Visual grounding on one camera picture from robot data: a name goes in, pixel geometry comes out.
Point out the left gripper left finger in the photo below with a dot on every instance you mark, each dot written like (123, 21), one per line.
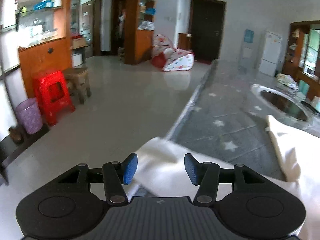
(117, 174)

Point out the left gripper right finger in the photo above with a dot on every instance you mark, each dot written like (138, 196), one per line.
(206, 176)

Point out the round induction cooktop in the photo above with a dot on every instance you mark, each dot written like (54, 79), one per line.
(284, 104)

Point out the small wooden stool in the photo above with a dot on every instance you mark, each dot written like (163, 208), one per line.
(78, 82)

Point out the red plastic stool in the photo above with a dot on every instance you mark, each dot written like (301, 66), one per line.
(51, 92)

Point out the purple waste bin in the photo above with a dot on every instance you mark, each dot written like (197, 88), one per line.
(29, 115)

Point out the water dispenser with blue bottle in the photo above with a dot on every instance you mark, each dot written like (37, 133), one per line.
(247, 49)

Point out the crumpled patterned cloth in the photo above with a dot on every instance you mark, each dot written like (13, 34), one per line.
(288, 81)

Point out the polka dot play tent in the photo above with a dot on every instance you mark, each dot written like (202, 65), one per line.
(169, 59)

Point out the tissue pack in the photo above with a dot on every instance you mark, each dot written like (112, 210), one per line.
(315, 104)

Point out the white refrigerator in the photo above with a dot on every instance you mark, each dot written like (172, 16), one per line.
(270, 53)

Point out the wooden shelf cabinet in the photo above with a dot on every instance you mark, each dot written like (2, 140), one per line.
(139, 26)

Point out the wooden sideboard shelf unit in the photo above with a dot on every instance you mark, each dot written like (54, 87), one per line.
(302, 55)

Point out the dark wooden door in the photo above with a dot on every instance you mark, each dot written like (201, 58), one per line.
(206, 24)

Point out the left wooden display cabinet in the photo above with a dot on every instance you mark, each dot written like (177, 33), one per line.
(35, 38)

